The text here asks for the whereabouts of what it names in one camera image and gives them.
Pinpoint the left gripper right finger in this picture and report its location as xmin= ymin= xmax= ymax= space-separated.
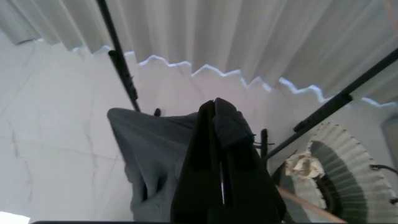
xmin=221 ymin=141 xmax=287 ymax=223

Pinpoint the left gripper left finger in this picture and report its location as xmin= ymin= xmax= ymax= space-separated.
xmin=170 ymin=100 xmax=224 ymax=223

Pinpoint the dark grey t-shirt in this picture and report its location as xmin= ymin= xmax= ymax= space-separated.
xmin=106 ymin=97 xmax=256 ymax=223

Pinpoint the pink clothes hanger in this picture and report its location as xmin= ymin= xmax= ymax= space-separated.
xmin=275 ymin=185 xmax=348 ymax=223

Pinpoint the white laundry basket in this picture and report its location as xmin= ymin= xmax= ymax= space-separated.
xmin=272 ymin=121 xmax=398 ymax=223

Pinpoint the black clothes rack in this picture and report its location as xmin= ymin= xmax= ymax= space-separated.
xmin=96 ymin=0 xmax=398 ymax=163

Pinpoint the cream printed garment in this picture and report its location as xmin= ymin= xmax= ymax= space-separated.
xmin=284 ymin=150 xmax=326 ymax=180

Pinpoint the white curtain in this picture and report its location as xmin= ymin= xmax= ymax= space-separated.
xmin=0 ymin=0 xmax=398 ymax=106

